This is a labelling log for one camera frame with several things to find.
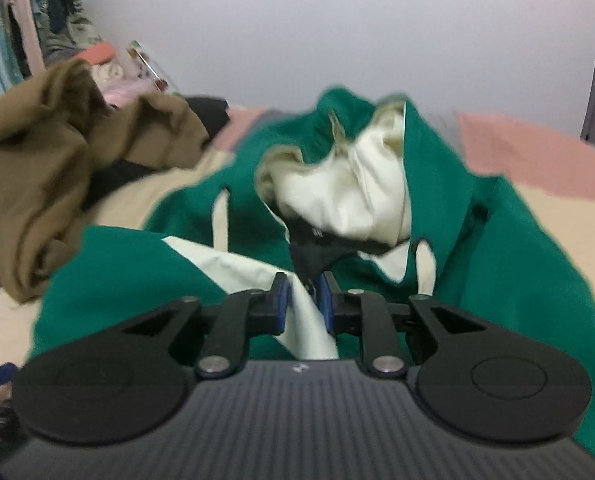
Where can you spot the black garment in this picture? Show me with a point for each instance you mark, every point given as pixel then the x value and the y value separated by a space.
pixel 205 110

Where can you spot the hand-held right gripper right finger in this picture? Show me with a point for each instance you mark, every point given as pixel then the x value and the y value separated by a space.
pixel 326 305

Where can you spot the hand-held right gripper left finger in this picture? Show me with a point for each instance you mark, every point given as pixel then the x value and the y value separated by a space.
pixel 282 307

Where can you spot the pile of pastel clothes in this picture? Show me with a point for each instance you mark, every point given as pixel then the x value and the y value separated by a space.
pixel 110 72

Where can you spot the hanging clothes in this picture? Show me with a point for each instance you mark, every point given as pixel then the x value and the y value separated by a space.
pixel 52 10

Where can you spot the green jacket with cream lining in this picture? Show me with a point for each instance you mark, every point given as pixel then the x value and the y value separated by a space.
pixel 502 260

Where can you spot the brown garment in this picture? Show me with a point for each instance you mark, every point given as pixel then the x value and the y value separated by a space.
pixel 37 170

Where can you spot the patchwork blanket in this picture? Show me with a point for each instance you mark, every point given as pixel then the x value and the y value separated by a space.
pixel 517 150

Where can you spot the printed plastic packet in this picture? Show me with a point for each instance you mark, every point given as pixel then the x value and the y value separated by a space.
pixel 145 60

